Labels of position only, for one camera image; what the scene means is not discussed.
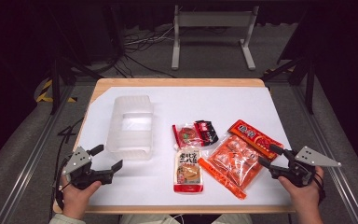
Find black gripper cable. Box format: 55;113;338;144
53;158;73;213
314;172;326;204

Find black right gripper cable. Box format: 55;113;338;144
314;172;326;204

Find white and red pouch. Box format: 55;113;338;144
172;148;204;194

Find aluminium floor rail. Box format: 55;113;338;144
0;83;76;224
292;83;358;224

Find black metal stand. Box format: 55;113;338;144
49;55;103;115
260;55;316;115

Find small clear red-black packet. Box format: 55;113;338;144
172;119;220;151

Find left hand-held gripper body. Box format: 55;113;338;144
61;146;115;190

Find person's right hand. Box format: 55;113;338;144
278;167;325;210

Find white metal stand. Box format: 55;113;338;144
171;4;260;71

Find clear plastic container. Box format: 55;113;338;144
106;94;155;161

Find bundle of floor cables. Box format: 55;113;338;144
117;26;177;78

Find white table sheet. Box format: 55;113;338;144
77;86;295;207

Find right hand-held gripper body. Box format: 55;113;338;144
269;146;342;189

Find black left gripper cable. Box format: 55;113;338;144
53;158;73;213

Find person's left hand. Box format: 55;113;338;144
60;176;103;217

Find yellow and black floor tape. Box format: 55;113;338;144
36;78;77;104

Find large orange snack bag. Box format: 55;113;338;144
198;119;284;201

